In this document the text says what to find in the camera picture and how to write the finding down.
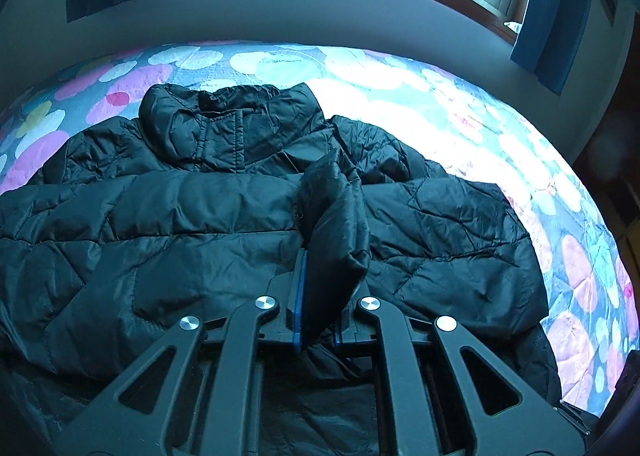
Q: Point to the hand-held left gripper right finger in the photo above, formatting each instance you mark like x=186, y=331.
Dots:
x=340, y=336

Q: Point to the floral bed cover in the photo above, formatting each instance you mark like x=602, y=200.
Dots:
x=450, y=101

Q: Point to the black puffer jacket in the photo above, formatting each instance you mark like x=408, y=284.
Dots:
x=175, y=216

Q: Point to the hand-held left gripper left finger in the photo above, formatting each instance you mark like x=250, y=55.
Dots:
x=298, y=303

